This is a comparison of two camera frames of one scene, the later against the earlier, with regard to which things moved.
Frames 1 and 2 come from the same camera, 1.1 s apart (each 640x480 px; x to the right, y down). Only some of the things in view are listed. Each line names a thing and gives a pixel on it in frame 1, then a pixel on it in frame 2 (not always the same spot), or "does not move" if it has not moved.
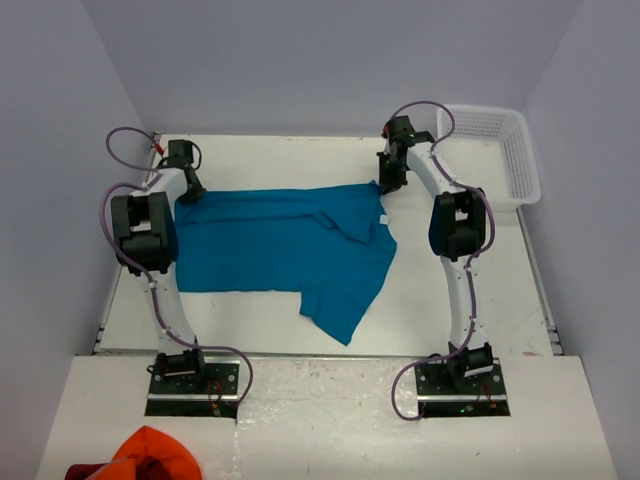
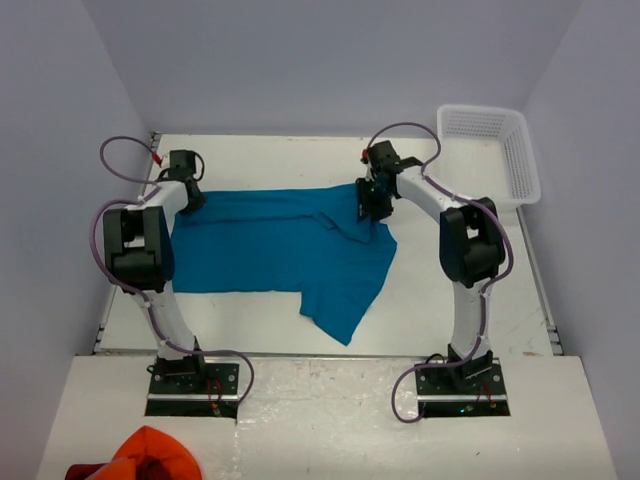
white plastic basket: x=490 y=149 does not move
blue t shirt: x=331 y=244 does not move
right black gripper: x=388 y=183 -> x=366 y=207
